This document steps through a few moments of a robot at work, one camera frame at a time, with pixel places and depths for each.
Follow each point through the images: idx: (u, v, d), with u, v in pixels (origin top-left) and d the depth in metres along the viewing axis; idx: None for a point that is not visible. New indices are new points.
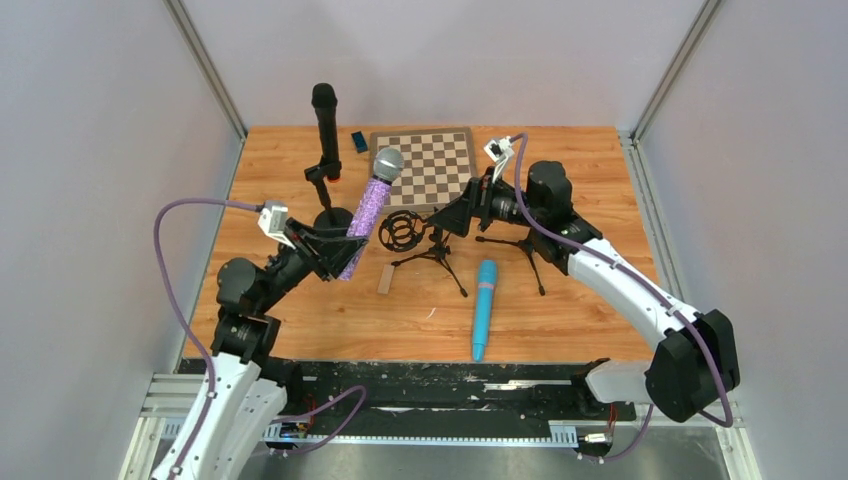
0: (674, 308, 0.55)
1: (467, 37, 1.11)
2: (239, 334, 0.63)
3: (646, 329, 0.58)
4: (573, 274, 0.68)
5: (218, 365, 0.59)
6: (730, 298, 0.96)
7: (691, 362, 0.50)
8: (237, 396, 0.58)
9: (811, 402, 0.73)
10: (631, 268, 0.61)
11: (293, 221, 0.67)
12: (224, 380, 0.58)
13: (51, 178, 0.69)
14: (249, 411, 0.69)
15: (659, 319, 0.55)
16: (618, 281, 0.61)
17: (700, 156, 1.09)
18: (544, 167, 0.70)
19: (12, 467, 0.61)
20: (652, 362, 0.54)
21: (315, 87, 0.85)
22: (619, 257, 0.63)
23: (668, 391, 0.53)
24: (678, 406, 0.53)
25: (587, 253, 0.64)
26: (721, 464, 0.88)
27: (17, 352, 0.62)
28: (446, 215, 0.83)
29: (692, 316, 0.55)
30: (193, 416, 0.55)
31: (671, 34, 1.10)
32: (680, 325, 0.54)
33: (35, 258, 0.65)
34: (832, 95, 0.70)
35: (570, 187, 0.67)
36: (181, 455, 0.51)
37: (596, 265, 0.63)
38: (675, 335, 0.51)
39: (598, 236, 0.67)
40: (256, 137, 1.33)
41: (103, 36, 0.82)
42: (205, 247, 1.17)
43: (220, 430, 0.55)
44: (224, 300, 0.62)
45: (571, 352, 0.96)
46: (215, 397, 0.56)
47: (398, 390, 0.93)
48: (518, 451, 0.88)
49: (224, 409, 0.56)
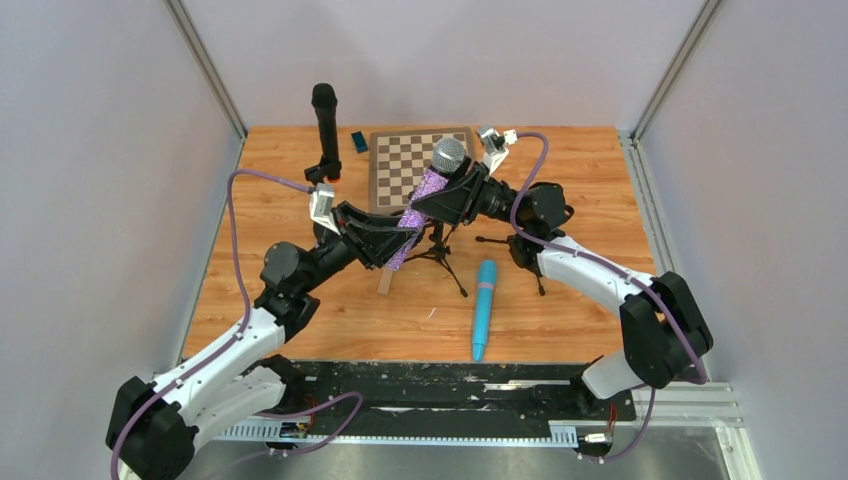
0: (630, 277, 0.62)
1: (467, 37, 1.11)
2: (282, 302, 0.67)
3: (610, 301, 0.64)
4: (547, 274, 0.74)
5: (253, 316, 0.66)
6: (729, 298, 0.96)
7: (653, 324, 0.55)
8: (254, 350, 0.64)
9: (809, 403, 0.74)
10: (591, 252, 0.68)
11: (344, 209, 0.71)
12: (253, 330, 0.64)
13: (50, 177, 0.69)
14: (248, 386, 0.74)
15: (619, 289, 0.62)
16: (581, 266, 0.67)
17: (699, 157, 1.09)
18: (547, 189, 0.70)
19: (10, 467, 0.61)
20: (623, 332, 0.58)
21: (316, 88, 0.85)
22: (580, 247, 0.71)
23: (644, 357, 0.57)
24: (655, 371, 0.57)
25: (552, 248, 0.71)
26: (720, 464, 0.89)
27: (18, 352, 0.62)
28: (435, 201, 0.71)
29: (648, 281, 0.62)
30: (216, 345, 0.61)
31: (671, 35, 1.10)
32: (639, 290, 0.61)
33: (34, 258, 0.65)
34: (831, 96, 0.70)
35: (565, 221, 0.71)
36: (187, 374, 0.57)
37: (560, 257, 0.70)
38: (635, 300, 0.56)
39: (562, 235, 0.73)
40: (255, 137, 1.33)
41: (102, 36, 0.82)
42: (204, 247, 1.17)
43: (226, 371, 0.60)
44: (267, 276, 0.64)
45: (572, 352, 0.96)
46: (240, 339, 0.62)
47: (398, 390, 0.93)
48: (518, 452, 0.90)
49: (240, 354, 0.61)
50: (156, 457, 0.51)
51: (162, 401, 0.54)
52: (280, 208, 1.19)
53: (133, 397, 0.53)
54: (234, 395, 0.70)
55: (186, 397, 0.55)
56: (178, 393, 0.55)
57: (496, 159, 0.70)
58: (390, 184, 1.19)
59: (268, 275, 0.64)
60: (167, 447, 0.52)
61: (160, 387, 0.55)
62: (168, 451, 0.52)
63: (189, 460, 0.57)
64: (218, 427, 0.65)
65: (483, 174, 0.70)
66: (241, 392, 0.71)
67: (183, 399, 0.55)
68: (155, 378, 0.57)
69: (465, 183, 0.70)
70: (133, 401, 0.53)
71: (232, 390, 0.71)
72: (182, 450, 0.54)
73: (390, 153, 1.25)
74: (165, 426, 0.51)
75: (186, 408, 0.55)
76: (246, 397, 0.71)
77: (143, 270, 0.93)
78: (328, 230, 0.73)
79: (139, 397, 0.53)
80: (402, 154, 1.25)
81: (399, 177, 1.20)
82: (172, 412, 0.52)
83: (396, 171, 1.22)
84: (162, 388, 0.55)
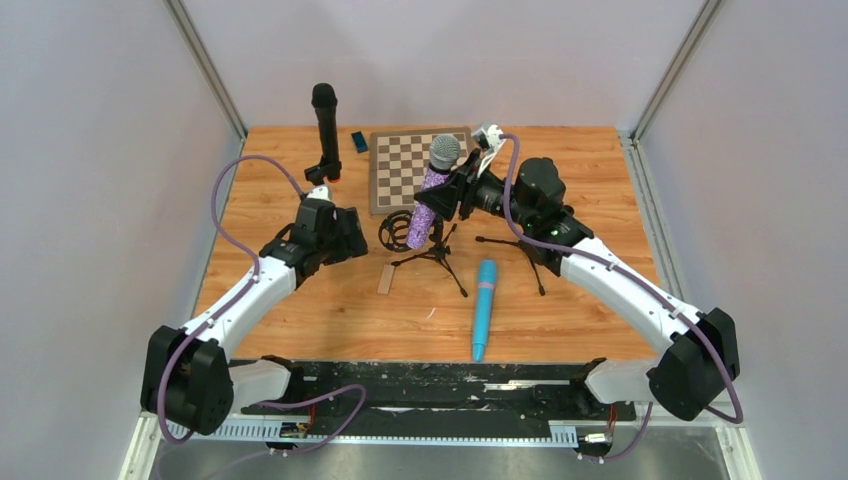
0: (677, 311, 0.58)
1: (466, 37, 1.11)
2: (286, 252, 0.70)
3: (649, 332, 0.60)
4: (565, 276, 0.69)
5: (263, 263, 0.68)
6: (729, 299, 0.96)
7: (699, 366, 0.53)
8: (272, 291, 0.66)
9: (810, 403, 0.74)
10: (627, 267, 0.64)
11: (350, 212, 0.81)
12: (267, 274, 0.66)
13: (48, 177, 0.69)
14: (259, 367, 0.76)
15: (665, 323, 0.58)
16: (614, 283, 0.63)
17: (700, 157, 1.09)
18: (537, 166, 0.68)
19: (12, 468, 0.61)
20: (661, 369, 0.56)
21: (316, 87, 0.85)
22: (614, 257, 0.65)
23: (676, 392, 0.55)
24: (684, 406, 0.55)
25: (581, 256, 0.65)
26: (721, 464, 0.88)
27: (18, 352, 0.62)
28: (432, 196, 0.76)
29: (695, 317, 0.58)
30: (234, 291, 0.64)
31: (671, 35, 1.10)
32: (686, 328, 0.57)
33: (34, 257, 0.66)
34: (831, 97, 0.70)
35: (564, 189, 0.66)
36: (217, 314, 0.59)
37: (592, 268, 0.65)
38: (682, 341, 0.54)
39: (590, 235, 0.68)
40: (256, 137, 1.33)
41: (102, 36, 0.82)
42: (205, 248, 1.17)
43: (251, 311, 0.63)
44: (303, 208, 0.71)
45: (571, 353, 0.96)
46: (257, 281, 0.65)
47: (398, 390, 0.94)
48: (518, 451, 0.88)
49: (261, 293, 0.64)
50: (202, 399, 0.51)
51: (196, 341, 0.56)
52: (279, 208, 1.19)
53: (165, 345, 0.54)
54: (250, 371, 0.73)
55: (221, 334, 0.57)
56: (211, 332, 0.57)
57: (488, 157, 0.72)
58: (390, 184, 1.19)
59: (306, 207, 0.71)
60: (210, 389, 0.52)
61: (191, 330, 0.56)
62: (213, 392, 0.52)
63: (231, 403, 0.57)
64: (243, 394, 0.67)
65: (469, 173, 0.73)
66: (256, 372, 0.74)
67: (218, 336, 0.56)
68: (183, 325, 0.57)
69: (453, 176, 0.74)
70: (166, 349, 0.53)
71: (247, 369, 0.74)
72: (223, 392, 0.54)
73: (390, 153, 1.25)
74: (203, 365, 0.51)
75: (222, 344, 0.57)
76: (261, 374, 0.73)
77: (142, 268, 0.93)
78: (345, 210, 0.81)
79: (171, 344, 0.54)
80: (402, 154, 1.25)
81: (399, 177, 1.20)
82: (212, 346, 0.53)
83: (396, 171, 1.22)
84: (195, 330, 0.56)
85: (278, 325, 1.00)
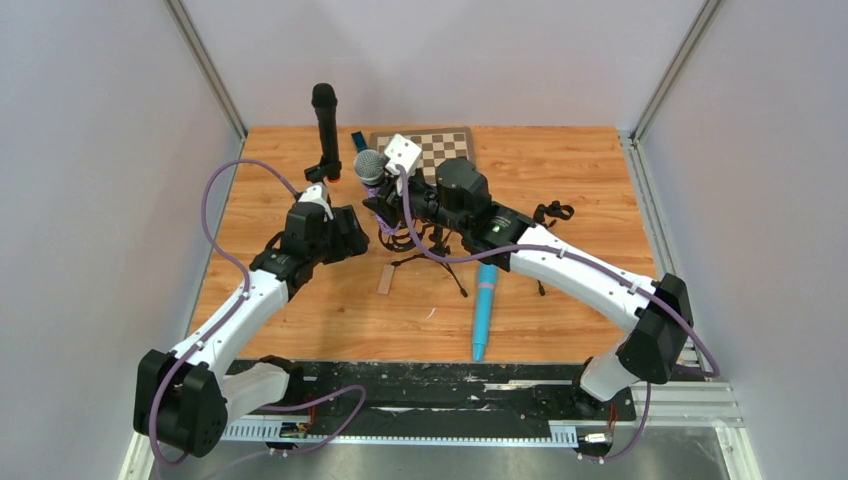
0: (635, 286, 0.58)
1: (465, 37, 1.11)
2: (277, 264, 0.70)
3: (614, 315, 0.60)
4: (516, 269, 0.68)
5: (253, 277, 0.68)
6: (729, 299, 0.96)
7: (666, 336, 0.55)
8: (265, 305, 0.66)
9: (809, 403, 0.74)
10: (576, 251, 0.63)
11: (344, 212, 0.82)
12: (258, 288, 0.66)
13: (49, 177, 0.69)
14: (257, 373, 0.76)
15: (627, 302, 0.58)
16: (569, 270, 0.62)
17: (699, 157, 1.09)
18: (452, 167, 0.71)
19: (12, 467, 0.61)
20: (630, 346, 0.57)
21: (316, 88, 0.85)
22: (560, 243, 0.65)
23: (648, 364, 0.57)
24: (656, 373, 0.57)
25: (530, 249, 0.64)
26: (721, 464, 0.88)
27: (17, 352, 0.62)
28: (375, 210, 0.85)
29: (652, 287, 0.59)
30: (225, 306, 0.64)
31: (670, 36, 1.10)
32: (646, 301, 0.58)
33: (35, 258, 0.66)
34: (829, 97, 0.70)
35: (485, 182, 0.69)
36: (206, 336, 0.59)
37: (543, 259, 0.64)
38: (648, 316, 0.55)
39: (531, 225, 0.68)
40: (255, 137, 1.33)
41: (102, 38, 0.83)
42: (206, 247, 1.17)
43: (243, 326, 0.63)
44: (292, 217, 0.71)
45: (571, 352, 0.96)
46: (247, 296, 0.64)
47: (398, 390, 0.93)
48: (518, 452, 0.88)
49: (253, 309, 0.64)
50: (195, 421, 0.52)
51: (187, 364, 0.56)
52: (280, 208, 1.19)
53: (155, 370, 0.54)
54: (247, 377, 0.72)
55: (211, 356, 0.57)
56: (202, 355, 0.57)
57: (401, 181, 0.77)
58: None
59: (295, 215, 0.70)
60: (201, 411, 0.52)
61: (181, 353, 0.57)
62: (205, 413, 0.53)
63: (225, 422, 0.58)
64: (240, 401, 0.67)
65: (390, 194, 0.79)
66: (254, 378, 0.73)
67: (209, 358, 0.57)
68: (173, 347, 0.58)
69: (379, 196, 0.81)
70: (157, 374, 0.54)
71: (243, 376, 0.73)
72: (216, 412, 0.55)
73: None
74: (195, 388, 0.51)
75: (213, 366, 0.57)
76: (257, 382, 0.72)
77: (141, 268, 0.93)
78: (339, 211, 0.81)
79: (160, 369, 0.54)
80: None
81: None
82: (203, 370, 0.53)
83: None
84: (185, 353, 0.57)
85: (278, 325, 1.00)
